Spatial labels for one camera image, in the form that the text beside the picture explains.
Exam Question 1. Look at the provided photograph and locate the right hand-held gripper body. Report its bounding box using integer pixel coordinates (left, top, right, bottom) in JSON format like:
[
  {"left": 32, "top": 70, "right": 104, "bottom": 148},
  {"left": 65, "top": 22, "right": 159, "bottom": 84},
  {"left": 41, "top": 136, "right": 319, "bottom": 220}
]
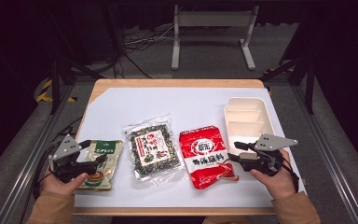
[{"left": 241, "top": 133, "right": 298, "bottom": 177}]

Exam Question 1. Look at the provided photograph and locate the white paper sheet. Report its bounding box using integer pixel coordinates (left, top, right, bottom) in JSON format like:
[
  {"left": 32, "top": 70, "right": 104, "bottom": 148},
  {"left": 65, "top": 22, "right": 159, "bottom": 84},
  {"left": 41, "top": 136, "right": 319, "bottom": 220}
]
[{"left": 74, "top": 87, "right": 307, "bottom": 209}]

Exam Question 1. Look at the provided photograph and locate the bundle of floor cables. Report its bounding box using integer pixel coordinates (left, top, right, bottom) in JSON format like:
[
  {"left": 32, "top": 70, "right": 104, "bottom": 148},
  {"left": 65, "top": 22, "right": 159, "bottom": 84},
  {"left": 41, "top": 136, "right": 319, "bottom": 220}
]
[{"left": 122, "top": 26, "right": 175, "bottom": 52}]

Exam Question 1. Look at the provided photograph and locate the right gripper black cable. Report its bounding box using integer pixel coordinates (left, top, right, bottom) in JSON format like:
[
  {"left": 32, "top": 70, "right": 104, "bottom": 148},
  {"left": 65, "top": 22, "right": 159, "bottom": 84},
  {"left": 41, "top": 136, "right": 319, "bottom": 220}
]
[{"left": 281, "top": 155, "right": 301, "bottom": 194}]

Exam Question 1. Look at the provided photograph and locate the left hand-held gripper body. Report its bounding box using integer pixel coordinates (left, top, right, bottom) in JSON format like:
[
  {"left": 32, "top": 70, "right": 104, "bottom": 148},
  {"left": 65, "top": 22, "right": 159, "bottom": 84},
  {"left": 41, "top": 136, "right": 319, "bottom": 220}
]
[{"left": 48, "top": 133, "right": 99, "bottom": 184}]

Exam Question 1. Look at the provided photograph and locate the clear seaweed packet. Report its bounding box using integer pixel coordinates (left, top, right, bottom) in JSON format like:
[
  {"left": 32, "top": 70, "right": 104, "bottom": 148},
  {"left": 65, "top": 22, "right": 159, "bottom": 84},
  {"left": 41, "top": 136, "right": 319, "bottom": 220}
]
[{"left": 121, "top": 114, "right": 190, "bottom": 189}]

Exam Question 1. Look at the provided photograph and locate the black yellow hazard tape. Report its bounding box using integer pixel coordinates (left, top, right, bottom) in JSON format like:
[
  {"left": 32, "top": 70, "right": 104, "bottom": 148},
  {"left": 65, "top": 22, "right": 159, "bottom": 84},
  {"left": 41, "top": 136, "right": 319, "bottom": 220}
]
[
  {"left": 36, "top": 78, "right": 77, "bottom": 104},
  {"left": 262, "top": 66, "right": 295, "bottom": 76}
]

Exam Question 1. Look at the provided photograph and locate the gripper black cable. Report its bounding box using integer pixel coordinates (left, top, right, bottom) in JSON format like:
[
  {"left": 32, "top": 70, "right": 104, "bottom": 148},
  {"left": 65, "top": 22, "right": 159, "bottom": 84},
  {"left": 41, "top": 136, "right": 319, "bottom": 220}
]
[
  {"left": 32, "top": 141, "right": 63, "bottom": 200},
  {"left": 281, "top": 155, "right": 301, "bottom": 194}
]

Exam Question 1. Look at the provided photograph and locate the person's left hand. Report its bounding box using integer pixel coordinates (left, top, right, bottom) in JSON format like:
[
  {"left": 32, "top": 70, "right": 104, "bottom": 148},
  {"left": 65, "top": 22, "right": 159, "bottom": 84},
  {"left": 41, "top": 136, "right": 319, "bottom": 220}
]
[{"left": 41, "top": 172, "right": 90, "bottom": 196}]

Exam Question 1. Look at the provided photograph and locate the white divided container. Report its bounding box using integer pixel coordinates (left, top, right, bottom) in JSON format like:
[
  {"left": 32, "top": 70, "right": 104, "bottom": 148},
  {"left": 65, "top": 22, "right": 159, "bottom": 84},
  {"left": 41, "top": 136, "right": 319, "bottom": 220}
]
[{"left": 223, "top": 96, "right": 276, "bottom": 157}]

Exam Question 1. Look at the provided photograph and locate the aluminium rail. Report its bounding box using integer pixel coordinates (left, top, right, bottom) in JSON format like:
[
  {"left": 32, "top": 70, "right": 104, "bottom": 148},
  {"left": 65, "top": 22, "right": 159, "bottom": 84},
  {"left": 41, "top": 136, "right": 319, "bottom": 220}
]
[
  {"left": 292, "top": 83, "right": 358, "bottom": 224},
  {"left": 0, "top": 83, "right": 76, "bottom": 224}
]

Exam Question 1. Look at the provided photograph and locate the red seasoning packet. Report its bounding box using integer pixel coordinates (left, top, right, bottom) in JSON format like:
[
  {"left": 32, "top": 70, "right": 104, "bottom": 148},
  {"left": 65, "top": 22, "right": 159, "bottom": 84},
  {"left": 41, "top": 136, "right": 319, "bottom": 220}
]
[{"left": 179, "top": 125, "right": 240, "bottom": 190}]

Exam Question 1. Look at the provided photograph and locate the white metal stand frame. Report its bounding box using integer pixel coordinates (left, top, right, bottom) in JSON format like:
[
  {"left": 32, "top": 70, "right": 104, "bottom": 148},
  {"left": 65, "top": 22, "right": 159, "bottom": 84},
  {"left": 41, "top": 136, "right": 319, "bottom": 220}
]
[{"left": 171, "top": 4, "right": 260, "bottom": 71}]

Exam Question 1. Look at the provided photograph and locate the green beige snack packet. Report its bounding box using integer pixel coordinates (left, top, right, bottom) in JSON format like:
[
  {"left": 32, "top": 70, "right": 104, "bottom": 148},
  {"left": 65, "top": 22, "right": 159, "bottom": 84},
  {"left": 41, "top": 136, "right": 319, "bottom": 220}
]
[{"left": 76, "top": 139, "right": 124, "bottom": 191}]

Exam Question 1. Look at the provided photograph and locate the person's right hand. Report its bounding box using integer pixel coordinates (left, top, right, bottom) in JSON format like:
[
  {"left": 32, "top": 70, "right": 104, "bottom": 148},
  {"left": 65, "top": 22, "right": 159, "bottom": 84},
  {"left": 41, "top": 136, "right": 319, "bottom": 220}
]
[{"left": 250, "top": 148, "right": 296, "bottom": 200}]

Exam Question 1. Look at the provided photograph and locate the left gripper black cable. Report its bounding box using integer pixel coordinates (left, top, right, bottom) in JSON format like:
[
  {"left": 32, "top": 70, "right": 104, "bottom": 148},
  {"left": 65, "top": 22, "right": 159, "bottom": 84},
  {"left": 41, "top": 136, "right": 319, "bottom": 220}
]
[{"left": 32, "top": 141, "right": 63, "bottom": 200}]

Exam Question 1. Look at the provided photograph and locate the black metal stand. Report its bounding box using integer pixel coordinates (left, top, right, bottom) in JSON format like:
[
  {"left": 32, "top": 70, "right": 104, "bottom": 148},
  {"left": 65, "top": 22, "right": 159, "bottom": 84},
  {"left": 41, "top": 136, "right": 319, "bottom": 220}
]
[
  {"left": 48, "top": 55, "right": 105, "bottom": 115},
  {"left": 260, "top": 55, "right": 316, "bottom": 115}
]

